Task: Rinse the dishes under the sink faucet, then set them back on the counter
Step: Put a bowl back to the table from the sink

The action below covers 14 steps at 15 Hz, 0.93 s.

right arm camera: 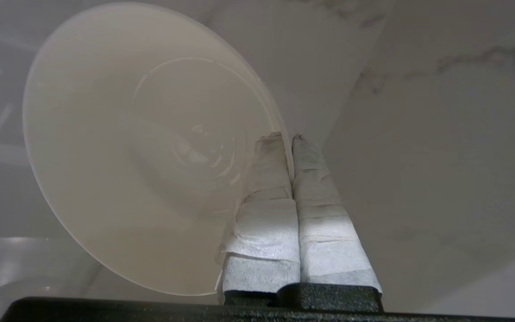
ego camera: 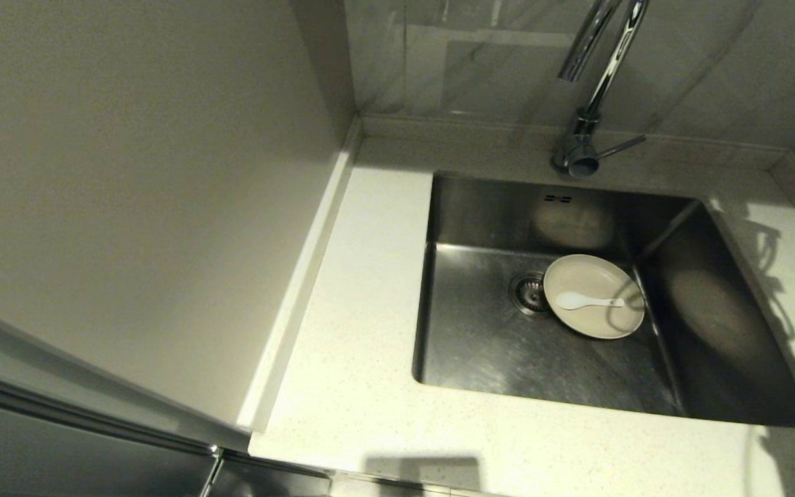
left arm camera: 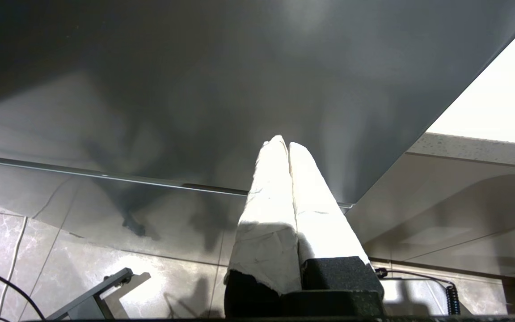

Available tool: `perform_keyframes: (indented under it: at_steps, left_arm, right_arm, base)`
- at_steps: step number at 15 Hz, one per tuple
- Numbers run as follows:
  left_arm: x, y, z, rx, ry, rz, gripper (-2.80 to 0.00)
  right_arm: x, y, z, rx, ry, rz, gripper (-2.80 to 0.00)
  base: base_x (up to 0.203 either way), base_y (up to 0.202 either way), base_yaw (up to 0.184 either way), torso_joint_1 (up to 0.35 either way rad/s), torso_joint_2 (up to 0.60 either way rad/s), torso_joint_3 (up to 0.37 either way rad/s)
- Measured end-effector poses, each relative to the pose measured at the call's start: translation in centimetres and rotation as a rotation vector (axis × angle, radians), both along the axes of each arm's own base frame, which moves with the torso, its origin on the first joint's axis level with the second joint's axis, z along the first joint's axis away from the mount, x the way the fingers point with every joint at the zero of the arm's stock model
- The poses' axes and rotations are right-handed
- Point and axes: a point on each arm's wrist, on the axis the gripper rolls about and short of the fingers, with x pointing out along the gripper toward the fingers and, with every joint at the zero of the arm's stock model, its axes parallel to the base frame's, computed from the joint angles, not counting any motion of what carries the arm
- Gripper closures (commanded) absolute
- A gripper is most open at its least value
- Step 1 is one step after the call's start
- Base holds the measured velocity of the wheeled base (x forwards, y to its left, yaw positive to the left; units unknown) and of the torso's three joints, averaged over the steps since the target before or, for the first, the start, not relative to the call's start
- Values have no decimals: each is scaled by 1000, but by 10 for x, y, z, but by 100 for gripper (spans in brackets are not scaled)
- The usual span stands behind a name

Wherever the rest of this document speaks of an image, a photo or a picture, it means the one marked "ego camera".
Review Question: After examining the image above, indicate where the beige round plate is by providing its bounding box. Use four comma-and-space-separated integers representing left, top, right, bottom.
542, 253, 646, 340

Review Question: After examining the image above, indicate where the beige tall cabinet side panel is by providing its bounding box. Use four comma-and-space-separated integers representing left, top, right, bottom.
0, 0, 364, 453

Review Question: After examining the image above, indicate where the stainless steel sink basin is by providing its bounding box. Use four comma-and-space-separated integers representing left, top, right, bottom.
411, 171, 795, 430

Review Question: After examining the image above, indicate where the grey tall cabinet door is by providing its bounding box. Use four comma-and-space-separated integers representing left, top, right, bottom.
0, 366, 222, 497

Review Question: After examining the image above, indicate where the grey under-counter cabinet front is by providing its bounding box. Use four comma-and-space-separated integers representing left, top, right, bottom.
204, 452, 333, 497

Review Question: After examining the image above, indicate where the round metal drain strainer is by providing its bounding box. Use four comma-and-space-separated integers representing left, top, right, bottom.
509, 271, 551, 317

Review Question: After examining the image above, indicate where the chrome kitchen faucet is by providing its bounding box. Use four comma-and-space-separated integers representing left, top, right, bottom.
551, 0, 650, 178

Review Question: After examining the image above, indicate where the white ceramic soup spoon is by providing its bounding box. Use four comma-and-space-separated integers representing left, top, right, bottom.
555, 291, 626, 311

